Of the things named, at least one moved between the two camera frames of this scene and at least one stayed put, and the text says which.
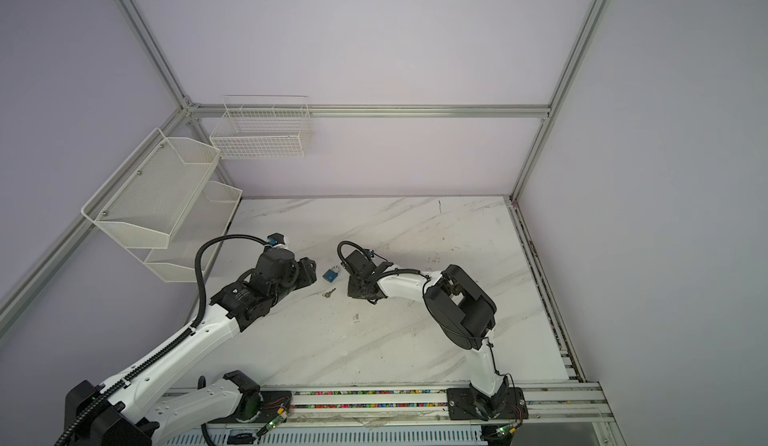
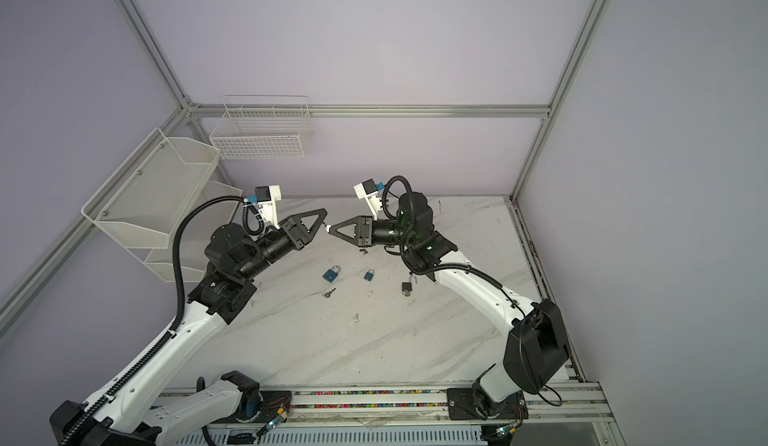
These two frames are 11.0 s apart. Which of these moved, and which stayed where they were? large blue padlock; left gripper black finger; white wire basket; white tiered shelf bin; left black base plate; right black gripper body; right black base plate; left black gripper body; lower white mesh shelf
Moved: right black gripper body; left black gripper body; left gripper black finger
Stayed: white tiered shelf bin; lower white mesh shelf; white wire basket; large blue padlock; left black base plate; right black base plate
